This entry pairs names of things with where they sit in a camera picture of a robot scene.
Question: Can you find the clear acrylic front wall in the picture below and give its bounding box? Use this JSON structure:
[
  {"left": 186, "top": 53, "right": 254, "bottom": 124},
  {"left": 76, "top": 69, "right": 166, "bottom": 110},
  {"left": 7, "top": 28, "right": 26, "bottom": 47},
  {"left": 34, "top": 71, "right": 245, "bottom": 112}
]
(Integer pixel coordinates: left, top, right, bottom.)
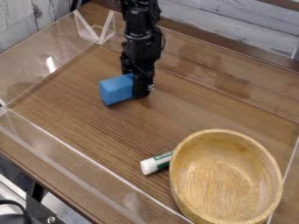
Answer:
[{"left": 0, "top": 107, "right": 192, "bottom": 224}]

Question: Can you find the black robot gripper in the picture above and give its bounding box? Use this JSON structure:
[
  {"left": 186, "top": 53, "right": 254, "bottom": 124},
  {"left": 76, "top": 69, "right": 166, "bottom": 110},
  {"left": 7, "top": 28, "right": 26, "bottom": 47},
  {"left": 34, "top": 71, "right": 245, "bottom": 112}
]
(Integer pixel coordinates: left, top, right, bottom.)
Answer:
[{"left": 120, "top": 33, "right": 164, "bottom": 99}]

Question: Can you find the black metal table frame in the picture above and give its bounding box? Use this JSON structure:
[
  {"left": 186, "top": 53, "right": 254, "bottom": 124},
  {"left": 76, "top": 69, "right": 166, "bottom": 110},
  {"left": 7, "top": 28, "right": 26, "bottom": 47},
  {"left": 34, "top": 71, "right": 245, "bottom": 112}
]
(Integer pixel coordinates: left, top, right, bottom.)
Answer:
[{"left": 0, "top": 156, "right": 66, "bottom": 224}]

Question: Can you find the blue rectangular block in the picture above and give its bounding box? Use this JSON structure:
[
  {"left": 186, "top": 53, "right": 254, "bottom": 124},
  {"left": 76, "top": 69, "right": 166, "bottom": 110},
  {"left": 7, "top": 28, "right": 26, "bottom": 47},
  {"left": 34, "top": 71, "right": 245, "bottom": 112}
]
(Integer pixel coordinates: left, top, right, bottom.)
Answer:
[{"left": 98, "top": 73, "right": 133, "bottom": 106}]

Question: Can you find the black cable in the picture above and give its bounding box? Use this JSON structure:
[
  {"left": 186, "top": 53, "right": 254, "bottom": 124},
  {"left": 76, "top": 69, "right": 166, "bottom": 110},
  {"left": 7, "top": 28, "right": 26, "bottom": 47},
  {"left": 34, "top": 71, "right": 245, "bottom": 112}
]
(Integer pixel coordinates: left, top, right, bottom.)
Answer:
[{"left": 0, "top": 200, "right": 27, "bottom": 224}]

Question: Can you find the light brown wooden bowl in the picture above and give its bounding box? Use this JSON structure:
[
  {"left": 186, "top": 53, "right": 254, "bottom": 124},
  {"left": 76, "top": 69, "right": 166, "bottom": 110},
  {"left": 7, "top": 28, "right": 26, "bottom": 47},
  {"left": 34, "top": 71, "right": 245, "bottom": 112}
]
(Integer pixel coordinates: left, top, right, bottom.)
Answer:
[{"left": 169, "top": 129, "right": 282, "bottom": 224}]

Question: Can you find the clear acrylic corner bracket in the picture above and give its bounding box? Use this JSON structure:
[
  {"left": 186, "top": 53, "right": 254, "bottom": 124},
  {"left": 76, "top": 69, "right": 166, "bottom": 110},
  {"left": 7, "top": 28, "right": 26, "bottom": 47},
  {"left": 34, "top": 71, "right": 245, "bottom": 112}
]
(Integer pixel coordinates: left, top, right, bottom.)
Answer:
[{"left": 73, "top": 10, "right": 116, "bottom": 46}]

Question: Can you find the white green glue stick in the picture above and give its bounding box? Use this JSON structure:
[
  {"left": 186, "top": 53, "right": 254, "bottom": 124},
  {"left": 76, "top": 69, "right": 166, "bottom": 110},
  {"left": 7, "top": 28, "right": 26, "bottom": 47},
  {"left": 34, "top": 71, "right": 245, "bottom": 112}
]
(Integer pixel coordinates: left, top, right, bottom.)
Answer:
[{"left": 140, "top": 151, "right": 173, "bottom": 175}]

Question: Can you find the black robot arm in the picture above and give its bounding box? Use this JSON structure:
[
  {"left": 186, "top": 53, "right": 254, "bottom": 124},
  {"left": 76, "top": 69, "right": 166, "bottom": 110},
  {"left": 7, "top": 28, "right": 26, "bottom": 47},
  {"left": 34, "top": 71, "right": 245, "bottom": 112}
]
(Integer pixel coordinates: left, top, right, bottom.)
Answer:
[{"left": 120, "top": 0, "right": 165, "bottom": 99}]

